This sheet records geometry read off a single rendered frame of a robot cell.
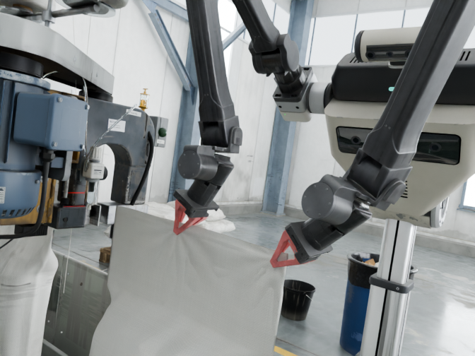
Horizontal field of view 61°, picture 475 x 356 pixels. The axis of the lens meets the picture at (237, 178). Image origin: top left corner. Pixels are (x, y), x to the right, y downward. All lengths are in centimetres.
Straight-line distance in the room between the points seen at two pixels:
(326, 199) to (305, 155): 902
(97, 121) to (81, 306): 90
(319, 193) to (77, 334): 139
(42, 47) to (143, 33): 587
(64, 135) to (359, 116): 69
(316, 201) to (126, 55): 587
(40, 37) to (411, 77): 59
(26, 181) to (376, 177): 59
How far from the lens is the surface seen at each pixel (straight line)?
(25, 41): 77
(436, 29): 61
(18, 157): 79
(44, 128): 73
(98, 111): 110
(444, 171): 110
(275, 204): 967
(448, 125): 102
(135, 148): 118
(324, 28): 1015
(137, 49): 652
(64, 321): 190
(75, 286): 181
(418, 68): 62
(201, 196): 86
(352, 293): 303
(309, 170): 955
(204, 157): 79
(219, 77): 84
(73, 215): 109
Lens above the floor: 124
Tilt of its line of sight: 3 degrees down
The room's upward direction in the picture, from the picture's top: 8 degrees clockwise
